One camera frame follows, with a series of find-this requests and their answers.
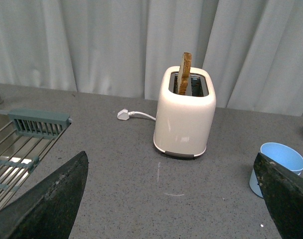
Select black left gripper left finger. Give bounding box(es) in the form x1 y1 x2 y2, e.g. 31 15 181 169
0 151 89 239

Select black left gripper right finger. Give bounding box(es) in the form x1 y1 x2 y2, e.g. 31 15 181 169
254 153 303 239

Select blue cup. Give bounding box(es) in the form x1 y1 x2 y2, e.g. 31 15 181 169
249 142 303 199

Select green dish rack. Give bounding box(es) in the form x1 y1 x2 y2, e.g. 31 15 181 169
0 109 71 209

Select white power plug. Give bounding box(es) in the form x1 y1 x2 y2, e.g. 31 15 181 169
117 109 130 120

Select cream white toaster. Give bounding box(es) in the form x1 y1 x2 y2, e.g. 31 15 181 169
153 66 216 157

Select grey curtain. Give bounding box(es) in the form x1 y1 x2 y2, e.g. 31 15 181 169
0 0 303 116

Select toast bread slice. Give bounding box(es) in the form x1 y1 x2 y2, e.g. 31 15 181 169
177 52 192 95

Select white power cable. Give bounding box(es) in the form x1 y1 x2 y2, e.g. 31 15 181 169
128 111 157 121

